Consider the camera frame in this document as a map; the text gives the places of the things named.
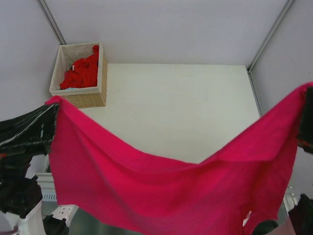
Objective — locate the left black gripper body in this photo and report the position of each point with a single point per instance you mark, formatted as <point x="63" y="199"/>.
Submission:
<point x="34" y="128"/>

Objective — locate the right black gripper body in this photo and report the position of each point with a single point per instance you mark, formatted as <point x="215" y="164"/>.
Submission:
<point x="306" y="122"/>

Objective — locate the wicker laundry basket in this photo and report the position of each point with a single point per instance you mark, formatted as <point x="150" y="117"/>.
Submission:
<point x="83" y="97"/>

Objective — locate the magenta t shirt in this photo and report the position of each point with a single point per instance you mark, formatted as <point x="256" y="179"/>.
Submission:
<point x="229" y="193"/>

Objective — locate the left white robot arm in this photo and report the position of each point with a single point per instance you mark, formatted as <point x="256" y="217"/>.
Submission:
<point x="21" y="198"/>

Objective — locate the red t shirt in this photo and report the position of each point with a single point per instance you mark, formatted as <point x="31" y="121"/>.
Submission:
<point x="83" y="73"/>

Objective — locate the left white cable duct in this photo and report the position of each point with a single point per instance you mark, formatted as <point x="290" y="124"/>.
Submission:
<point x="49" y="197"/>

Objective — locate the left aluminium frame post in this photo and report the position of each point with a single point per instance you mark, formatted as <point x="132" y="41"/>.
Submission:
<point x="51" y="21"/>

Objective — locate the aluminium frame post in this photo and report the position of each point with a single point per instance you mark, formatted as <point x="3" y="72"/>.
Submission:
<point x="275" y="26"/>
<point x="51" y="21"/>

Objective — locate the right aluminium frame post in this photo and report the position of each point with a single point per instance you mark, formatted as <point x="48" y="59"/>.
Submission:
<point x="275" y="26"/>

